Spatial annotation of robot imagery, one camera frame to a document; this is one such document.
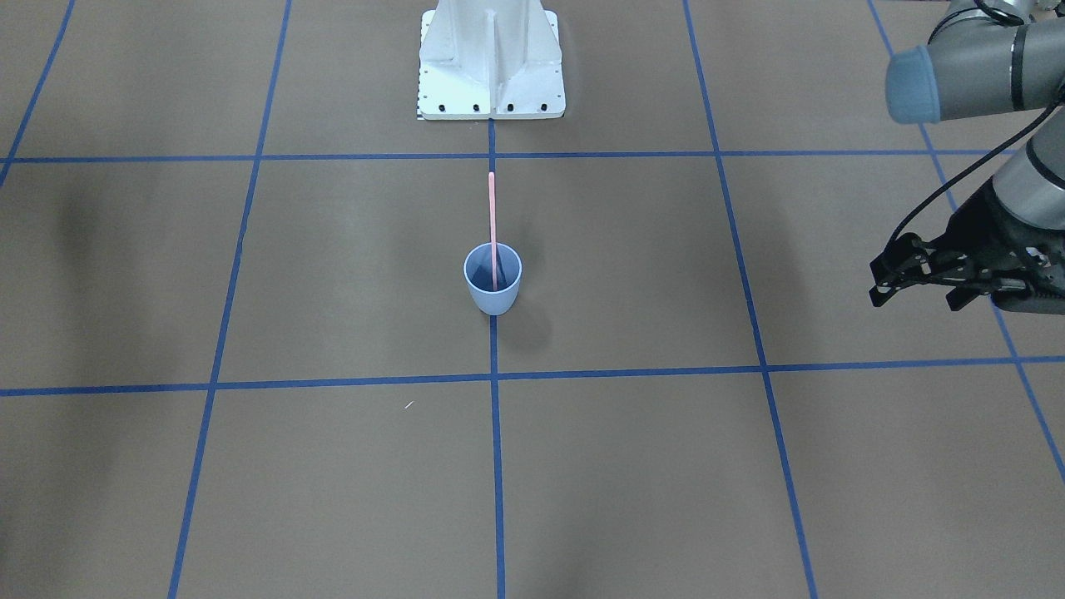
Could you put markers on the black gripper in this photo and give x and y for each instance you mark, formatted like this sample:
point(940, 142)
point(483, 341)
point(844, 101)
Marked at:
point(988, 230)

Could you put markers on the light blue plastic cup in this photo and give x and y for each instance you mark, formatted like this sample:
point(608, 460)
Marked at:
point(477, 276)

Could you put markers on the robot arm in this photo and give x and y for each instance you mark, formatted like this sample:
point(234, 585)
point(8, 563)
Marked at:
point(989, 58)

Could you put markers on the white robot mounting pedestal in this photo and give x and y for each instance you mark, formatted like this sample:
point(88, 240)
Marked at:
point(490, 60)

